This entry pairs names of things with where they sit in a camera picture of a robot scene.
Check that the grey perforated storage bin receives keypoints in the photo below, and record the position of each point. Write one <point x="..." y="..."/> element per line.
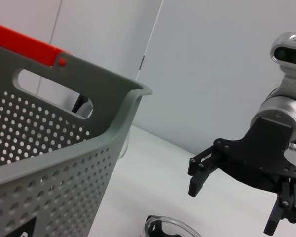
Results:
<point x="64" y="160"/>

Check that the glass teacup black holder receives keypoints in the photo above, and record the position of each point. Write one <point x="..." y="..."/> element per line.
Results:
<point x="160" y="228"/>

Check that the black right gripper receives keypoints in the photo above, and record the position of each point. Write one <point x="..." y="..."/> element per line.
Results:
<point x="261" y="153"/>

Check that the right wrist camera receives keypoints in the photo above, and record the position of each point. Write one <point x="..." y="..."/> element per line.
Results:
<point x="286" y="49"/>

